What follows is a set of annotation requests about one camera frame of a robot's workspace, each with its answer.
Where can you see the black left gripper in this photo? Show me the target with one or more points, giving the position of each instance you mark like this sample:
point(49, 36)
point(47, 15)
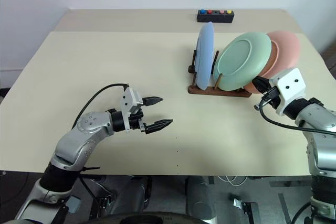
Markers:
point(136, 121)

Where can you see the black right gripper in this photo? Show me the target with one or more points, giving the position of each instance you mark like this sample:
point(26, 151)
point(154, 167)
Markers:
point(271, 96)

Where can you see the green plate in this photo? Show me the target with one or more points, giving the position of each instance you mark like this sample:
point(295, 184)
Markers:
point(240, 61)

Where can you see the pink plate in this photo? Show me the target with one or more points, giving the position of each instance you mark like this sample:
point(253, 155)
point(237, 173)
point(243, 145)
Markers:
point(287, 48)

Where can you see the blue plate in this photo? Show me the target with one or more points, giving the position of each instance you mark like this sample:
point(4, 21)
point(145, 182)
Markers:
point(205, 56)

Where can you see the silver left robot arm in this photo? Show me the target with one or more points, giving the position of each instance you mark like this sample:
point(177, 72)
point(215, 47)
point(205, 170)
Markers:
point(78, 140)

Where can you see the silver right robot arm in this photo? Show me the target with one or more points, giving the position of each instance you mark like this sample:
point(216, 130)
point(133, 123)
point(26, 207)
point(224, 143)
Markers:
point(319, 140)

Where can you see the wooden dish rack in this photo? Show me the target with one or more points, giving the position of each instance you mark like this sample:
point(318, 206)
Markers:
point(202, 91)

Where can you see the small dark rounded shape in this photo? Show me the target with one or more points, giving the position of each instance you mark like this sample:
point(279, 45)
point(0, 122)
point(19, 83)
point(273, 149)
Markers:
point(140, 190)

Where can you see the black button box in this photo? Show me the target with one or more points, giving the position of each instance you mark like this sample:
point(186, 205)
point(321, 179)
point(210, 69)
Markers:
point(215, 18)

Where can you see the large grey rounded shape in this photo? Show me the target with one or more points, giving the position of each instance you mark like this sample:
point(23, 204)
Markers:
point(200, 197)

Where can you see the dark curved rim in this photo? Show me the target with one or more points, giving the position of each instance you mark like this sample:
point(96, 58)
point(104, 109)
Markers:
point(141, 217)

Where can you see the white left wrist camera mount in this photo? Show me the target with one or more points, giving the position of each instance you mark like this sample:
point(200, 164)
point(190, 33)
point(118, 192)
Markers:
point(130, 100)

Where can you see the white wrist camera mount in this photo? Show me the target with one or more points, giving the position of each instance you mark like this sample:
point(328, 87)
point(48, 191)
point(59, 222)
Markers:
point(290, 83)
point(130, 100)

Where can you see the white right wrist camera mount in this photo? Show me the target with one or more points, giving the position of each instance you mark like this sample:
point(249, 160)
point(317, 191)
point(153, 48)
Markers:
point(290, 83)

